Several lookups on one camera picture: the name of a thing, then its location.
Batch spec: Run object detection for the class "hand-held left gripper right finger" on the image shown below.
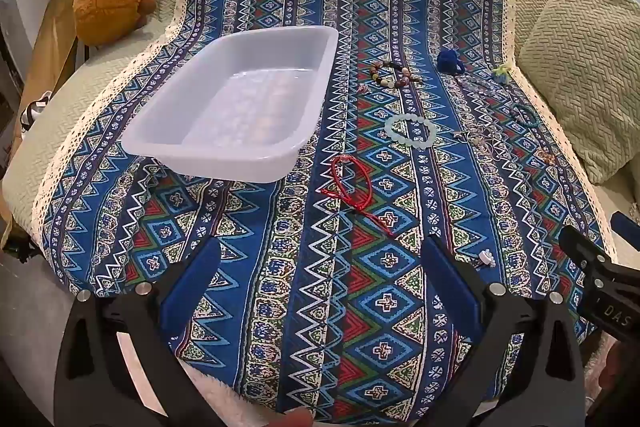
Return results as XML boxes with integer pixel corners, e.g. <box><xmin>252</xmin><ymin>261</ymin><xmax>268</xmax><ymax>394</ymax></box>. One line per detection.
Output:
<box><xmin>422</xmin><ymin>234</ymin><xmax>586</xmax><ymax>427</ymax></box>

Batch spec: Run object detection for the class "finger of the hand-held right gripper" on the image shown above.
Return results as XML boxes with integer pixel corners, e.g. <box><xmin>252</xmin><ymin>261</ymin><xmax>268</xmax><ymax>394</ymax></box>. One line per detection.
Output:
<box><xmin>611</xmin><ymin>211</ymin><xmax>640</xmax><ymax>254</ymax></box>
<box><xmin>558</xmin><ymin>224</ymin><xmax>613</xmax><ymax>282</ymax></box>

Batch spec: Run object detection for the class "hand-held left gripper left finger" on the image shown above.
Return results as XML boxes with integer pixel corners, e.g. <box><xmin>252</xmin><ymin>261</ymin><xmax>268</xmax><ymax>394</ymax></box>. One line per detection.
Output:
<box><xmin>55</xmin><ymin>237</ymin><xmax>236</xmax><ymax>427</ymax></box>

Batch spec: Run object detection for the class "teal bead bracelet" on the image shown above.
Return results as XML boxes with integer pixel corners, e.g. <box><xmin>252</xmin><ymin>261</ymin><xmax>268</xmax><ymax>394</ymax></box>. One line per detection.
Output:
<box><xmin>510</xmin><ymin>103</ymin><xmax>543</xmax><ymax>128</ymax></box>

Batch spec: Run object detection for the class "red string bracelet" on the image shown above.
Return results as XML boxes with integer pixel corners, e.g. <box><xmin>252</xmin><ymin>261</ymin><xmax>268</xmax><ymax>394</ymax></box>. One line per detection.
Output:
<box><xmin>320</xmin><ymin>154</ymin><xmax>396</xmax><ymax>238</ymax></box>

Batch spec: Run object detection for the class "pale green bead bracelet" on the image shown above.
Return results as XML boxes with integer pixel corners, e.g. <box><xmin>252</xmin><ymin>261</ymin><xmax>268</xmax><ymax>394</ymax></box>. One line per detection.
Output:
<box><xmin>384</xmin><ymin>113</ymin><xmax>438</xmax><ymax>151</ymax></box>

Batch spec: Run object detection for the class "white plastic tray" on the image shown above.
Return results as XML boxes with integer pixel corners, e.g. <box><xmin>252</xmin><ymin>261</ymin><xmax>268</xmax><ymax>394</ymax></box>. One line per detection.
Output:
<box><xmin>121</xmin><ymin>25</ymin><xmax>340</xmax><ymax>182</ymax></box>

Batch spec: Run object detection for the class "blue scrunchie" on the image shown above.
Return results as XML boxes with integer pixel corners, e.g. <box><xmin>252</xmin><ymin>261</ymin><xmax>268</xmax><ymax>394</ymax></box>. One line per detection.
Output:
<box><xmin>436</xmin><ymin>49</ymin><xmax>467</xmax><ymax>74</ymax></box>

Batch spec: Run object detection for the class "person's right hand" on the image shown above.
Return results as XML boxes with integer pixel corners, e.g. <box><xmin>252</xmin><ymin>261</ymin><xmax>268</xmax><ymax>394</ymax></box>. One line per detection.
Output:
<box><xmin>597</xmin><ymin>338</ymin><xmax>637</xmax><ymax>404</ymax></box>

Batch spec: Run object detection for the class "person's left hand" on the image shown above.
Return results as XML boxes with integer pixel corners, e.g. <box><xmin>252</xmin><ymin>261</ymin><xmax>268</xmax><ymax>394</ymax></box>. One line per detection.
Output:
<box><xmin>270</xmin><ymin>408</ymin><xmax>317</xmax><ymax>427</ymax></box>

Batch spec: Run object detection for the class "green knitted pillow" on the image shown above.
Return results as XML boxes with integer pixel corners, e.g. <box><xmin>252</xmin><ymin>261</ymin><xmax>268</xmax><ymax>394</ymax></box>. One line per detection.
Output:
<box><xmin>515</xmin><ymin>0</ymin><xmax>640</xmax><ymax>185</ymax></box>

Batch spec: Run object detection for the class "black white striped object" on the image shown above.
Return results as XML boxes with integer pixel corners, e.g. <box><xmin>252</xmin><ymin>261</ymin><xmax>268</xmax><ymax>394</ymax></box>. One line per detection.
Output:
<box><xmin>20</xmin><ymin>91</ymin><xmax>52</xmax><ymax>128</ymax></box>

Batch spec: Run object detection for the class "wooden board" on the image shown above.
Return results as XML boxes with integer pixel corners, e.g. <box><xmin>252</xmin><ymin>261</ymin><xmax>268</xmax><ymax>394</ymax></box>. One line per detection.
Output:
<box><xmin>20</xmin><ymin>0</ymin><xmax>81</xmax><ymax>148</ymax></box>

